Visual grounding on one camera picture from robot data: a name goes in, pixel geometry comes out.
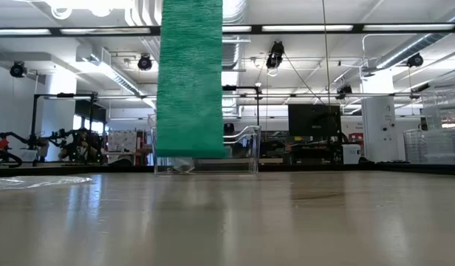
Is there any person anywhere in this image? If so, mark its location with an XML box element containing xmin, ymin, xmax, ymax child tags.
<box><xmin>66</xmin><ymin>127</ymin><xmax>103</xmax><ymax>164</ymax></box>

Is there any black ceiling-hung camera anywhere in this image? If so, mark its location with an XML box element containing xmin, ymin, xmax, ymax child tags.
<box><xmin>137</xmin><ymin>54</ymin><xmax>154</xmax><ymax>71</ymax></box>
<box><xmin>9</xmin><ymin>61</ymin><xmax>28</xmax><ymax>78</ymax></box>
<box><xmin>336</xmin><ymin>83</ymin><xmax>353</xmax><ymax>100</ymax></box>
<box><xmin>406</xmin><ymin>52</ymin><xmax>424</xmax><ymax>69</ymax></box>
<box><xmin>266</xmin><ymin>39</ymin><xmax>286</xmax><ymax>69</ymax></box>

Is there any clear plastic container stack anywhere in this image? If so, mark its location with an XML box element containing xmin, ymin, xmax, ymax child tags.
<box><xmin>403</xmin><ymin>88</ymin><xmax>455</xmax><ymax>166</ymax></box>

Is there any silver ceiling duct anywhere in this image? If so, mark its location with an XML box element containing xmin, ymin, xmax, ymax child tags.
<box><xmin>367</xmin><ymin>10</ymin><xmax>455</xmax><ymax>71</ymax></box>

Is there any black monitor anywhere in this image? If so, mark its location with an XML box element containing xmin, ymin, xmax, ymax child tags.
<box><xmin>288</xmin><ymin>103</ymin><xmax>342</xmax><ymax>143</ymax></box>

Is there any teal green bandage strip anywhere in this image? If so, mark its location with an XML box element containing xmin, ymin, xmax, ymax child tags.
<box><xmin>155</xmin><ymin>0</ymin><xmax>228</xmax><ymax>159</ymax></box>

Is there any clear acrylic tray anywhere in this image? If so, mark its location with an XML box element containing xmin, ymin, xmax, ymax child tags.
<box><xmin>149</xmin><ymin>124</ymin><xmax>262</xmax><ymax>176</ymax></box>

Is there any black background station frame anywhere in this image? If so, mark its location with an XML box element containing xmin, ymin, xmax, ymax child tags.
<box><xmin>30</xmin><ymin>92</ymin><xmax>99</xmax><ymax>151</ymax></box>
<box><xmin>222</xmin><ymin>84</ymin><xmax>261</xmax><ymax>126</ymax></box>

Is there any white background box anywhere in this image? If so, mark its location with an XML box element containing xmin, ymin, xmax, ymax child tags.
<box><xmin>341</xmin><ymin>143</ymin><xmax>362</xmax><ymax>166</ymax></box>

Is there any thin hanging cable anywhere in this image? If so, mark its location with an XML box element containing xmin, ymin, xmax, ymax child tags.
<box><xmin>321</xmin><ymin>0</ymin><xmax>332</xmax><ymax>112</ymax></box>

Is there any ribbed ceiling air duct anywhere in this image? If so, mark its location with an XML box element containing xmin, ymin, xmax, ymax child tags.
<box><xmin>222</xmin><ymin>35</ymin><xmax>247</xmax><ymax>71</ymax></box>

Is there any red black background robot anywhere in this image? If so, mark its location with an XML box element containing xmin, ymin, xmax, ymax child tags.
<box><xmin>0</xmin><ymin>129</ymin><xmax>72</xmax><ymax>168</ymax></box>

